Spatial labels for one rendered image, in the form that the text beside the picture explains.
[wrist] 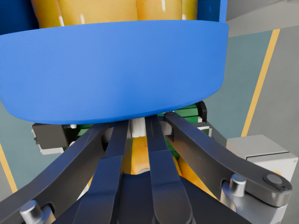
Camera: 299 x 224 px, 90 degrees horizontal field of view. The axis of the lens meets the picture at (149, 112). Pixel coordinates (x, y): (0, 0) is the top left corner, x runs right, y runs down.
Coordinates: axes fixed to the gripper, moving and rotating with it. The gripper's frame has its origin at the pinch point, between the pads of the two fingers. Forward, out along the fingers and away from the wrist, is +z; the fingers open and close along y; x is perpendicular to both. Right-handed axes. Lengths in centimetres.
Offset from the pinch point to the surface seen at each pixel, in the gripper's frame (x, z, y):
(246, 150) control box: -16.4, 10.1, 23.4
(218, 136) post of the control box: -24.4, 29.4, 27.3
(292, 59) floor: -10, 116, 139
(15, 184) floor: -113, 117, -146
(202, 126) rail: -13.4, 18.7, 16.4
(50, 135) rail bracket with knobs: -9.8, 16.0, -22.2
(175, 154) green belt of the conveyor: -27.6, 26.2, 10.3
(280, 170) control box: -19.2, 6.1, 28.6
